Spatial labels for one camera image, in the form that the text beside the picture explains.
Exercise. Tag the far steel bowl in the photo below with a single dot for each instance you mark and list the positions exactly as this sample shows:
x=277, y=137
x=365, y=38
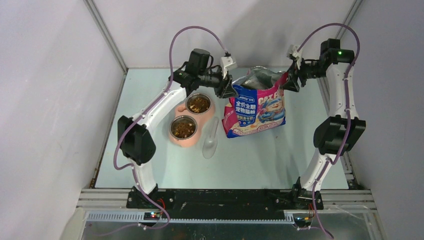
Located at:
x=198, y=103

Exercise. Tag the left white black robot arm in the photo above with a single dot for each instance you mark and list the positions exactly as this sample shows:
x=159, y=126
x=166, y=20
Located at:
x=135, y=139

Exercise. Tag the brown kibble pet food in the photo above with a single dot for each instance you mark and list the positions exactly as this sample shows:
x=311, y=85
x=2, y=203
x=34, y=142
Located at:
x=183, y=128

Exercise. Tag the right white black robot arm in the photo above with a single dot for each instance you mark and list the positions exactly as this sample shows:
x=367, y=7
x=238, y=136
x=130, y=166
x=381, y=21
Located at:
x=343, y=127

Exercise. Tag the clear plastic scoop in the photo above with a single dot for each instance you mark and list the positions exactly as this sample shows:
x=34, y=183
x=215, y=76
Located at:
x=211, y=141

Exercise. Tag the left corner aluminium post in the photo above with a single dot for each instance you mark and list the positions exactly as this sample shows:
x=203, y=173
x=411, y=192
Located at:
x=106, y=34

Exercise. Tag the near steel bowl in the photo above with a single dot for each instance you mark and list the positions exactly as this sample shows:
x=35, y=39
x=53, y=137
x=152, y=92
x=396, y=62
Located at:
x=184, y=116

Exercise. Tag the controller board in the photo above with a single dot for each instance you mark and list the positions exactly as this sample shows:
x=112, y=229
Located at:
x=152, y=216
x=303, y=223

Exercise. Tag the corner aluminium post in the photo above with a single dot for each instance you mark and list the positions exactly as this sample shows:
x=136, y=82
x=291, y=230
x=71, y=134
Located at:
x=106, y=34
x=352, y=12

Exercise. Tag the aluminium front frame rail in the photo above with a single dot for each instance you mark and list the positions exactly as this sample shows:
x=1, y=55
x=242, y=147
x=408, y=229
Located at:
x=110, y=205

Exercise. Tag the steel bowl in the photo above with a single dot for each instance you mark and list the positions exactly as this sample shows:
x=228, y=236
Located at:
x=184, y=116
x=198, y=103

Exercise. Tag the right corner aluminium post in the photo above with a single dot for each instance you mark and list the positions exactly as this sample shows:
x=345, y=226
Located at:
x=352, y=12

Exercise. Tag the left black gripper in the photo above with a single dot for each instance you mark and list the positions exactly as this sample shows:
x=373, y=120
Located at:
x=225, y=89

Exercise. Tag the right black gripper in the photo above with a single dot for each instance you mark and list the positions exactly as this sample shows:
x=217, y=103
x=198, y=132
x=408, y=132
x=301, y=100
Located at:
x=290, y=83

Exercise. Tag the left controller board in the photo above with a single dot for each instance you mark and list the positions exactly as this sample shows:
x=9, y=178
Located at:
x=152, y=216

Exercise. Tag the pink pet food bag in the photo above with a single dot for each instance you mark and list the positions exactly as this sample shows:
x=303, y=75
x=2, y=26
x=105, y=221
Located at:
x=260, y=104

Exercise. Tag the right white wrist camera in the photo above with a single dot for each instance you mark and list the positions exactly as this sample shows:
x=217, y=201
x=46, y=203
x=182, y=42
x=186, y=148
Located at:
x=294, y=53

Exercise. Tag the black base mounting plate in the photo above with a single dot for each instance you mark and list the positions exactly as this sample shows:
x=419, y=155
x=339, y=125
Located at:
x=224, y=204

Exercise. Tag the pink double bowl feeder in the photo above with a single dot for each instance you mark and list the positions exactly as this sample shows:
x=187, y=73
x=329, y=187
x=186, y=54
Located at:
x=201, y=120

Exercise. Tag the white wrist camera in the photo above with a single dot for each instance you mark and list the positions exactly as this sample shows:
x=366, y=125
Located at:
x=294, y=53
x=227, y=63

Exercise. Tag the right controller board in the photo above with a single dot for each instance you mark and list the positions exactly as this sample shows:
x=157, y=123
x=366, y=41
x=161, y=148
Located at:
x=303, y=223

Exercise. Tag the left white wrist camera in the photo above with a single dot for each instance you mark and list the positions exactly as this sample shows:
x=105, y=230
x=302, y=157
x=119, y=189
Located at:
x=227, y=63

